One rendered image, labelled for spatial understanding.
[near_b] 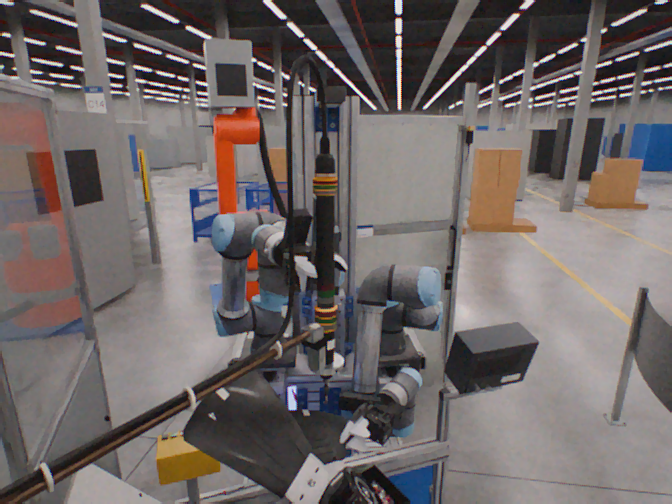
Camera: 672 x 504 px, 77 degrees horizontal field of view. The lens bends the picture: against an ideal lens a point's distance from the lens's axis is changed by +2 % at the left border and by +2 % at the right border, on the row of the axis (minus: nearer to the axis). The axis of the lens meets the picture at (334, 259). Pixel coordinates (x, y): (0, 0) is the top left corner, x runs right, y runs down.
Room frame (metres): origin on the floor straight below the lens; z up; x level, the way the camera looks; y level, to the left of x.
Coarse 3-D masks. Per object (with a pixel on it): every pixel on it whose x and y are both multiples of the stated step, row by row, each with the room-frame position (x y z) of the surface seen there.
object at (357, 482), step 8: (344, 472) 0.66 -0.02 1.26; (352, 472) 0.69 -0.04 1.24; (360, 472) 0.71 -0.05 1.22; (344, 480) 0.64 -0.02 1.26; (352, 480) 0.64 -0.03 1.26; (360, 480) 0.68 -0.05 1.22; (328, 488) 0.65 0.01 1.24; (336, 488) 0.64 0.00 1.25; (344, 488) 0.63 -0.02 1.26; (352, 488) 0.62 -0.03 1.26; (360, 488) 0.64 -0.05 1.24; (368, 488) 0.68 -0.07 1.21; (328, 496) 0.63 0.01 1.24; (336, 496) 0.62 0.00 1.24; (344, 496) 0.62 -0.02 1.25; (352, 496) 0.61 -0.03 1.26; (360, 496) 0.61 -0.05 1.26; (376, 496) 0.68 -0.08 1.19
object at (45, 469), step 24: (288, 96) 0.66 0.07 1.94; (288, 120) 0.66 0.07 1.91; (288, 144) 0.66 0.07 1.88; (288, 168) 0.66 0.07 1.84; (288, 192) 0.66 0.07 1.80; (288, 216) 0.66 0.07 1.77; (288, 312) 0.65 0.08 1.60; (240, 360) 0.57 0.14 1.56; (192, 408) 0.48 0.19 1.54; (120, 432) 0.41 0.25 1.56; (72, 456) 0.37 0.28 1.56; (24, 480) 0.34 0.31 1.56; (48, 480) 0.35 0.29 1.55
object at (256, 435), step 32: (256, 384) 0.75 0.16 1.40; (192, 416) 0.63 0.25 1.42; (224, 416) 0.66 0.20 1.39; (256, 416) 0.69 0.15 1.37; (288, 416) 0.72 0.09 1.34; (224, 448) 0.62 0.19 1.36; (256, 448) 0.64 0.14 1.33; (288, 448) 0.67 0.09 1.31; (256, 480) 0.61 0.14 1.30; (288, 480) 0.63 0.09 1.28
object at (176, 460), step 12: (168, 444) 0.96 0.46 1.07; (180, 444) 0.96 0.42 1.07; (156, 456) 0.92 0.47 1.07; (168, 456) 0.92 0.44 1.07; (180, 456) 0.93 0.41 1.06; (192, 456) 0.94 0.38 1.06; (204, 456) 0.95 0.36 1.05; (168, 468) 0.92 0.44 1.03; (180, 468) 0.93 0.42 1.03; (192, 468) 0.94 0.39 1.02; (204, 468) 0.94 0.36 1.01; (216, 468) 0.95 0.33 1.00; (168, 480) 0.92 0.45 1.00; (180, 480) 0.92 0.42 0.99
